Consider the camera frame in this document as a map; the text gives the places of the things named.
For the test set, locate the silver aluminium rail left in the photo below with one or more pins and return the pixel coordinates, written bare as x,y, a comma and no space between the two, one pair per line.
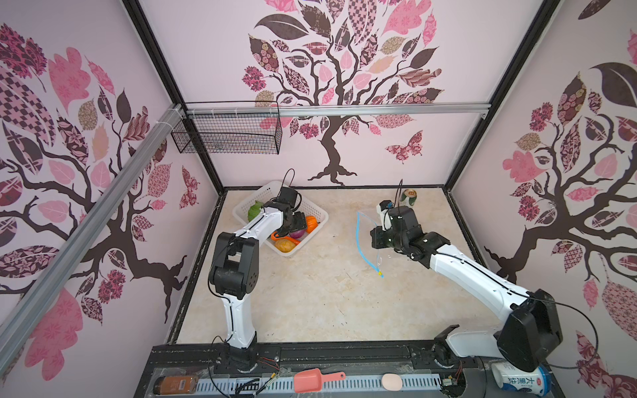
19,325

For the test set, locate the silver aluminium rail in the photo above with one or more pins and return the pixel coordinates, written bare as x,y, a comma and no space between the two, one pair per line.
19,325
347,110

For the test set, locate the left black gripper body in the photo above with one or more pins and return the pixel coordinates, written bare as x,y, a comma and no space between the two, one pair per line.
296,222

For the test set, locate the white plastic perforated basket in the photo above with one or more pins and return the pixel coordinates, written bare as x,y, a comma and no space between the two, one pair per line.
308,215

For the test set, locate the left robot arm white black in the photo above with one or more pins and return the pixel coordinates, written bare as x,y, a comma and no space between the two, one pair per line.
235,264

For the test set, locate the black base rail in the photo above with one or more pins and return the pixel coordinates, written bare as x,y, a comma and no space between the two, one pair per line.
217,360

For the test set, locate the yellow brown potato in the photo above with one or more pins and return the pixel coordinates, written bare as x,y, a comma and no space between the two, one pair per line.
285,245

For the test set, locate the beige oval sponge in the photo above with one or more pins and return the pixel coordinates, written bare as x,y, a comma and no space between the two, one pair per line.
391,382

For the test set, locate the black wire wall basket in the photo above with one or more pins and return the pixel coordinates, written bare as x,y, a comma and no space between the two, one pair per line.
230,127

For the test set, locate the green beverage can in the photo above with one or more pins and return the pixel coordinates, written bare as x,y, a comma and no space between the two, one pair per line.
408,198

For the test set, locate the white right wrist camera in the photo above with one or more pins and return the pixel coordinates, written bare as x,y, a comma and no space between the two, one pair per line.
383,208

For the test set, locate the white cable tray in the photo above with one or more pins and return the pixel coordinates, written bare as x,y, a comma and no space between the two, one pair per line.
286,385

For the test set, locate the orange bell pepper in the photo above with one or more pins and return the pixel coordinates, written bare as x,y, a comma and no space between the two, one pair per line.
311,224

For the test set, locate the orange carrot with leaves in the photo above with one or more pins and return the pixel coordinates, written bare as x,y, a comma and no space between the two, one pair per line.
275,237

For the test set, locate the clear zip top bag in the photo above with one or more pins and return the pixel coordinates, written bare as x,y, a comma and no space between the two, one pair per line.
379,261

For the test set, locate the pink plastic scoop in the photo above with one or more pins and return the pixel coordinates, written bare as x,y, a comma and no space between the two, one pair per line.
313,380

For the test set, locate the green napa cabbage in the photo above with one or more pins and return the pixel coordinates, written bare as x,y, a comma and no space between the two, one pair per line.
255,211

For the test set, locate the white yogurt bottle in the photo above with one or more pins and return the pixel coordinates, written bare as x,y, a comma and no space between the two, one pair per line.
510,378

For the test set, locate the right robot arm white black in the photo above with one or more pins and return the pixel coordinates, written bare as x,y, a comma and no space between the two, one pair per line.
529,329

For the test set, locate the silver aluminium rail back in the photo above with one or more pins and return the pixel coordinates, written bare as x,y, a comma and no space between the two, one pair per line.
347,110

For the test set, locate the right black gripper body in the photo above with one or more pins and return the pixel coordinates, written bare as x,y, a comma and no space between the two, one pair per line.
382,239

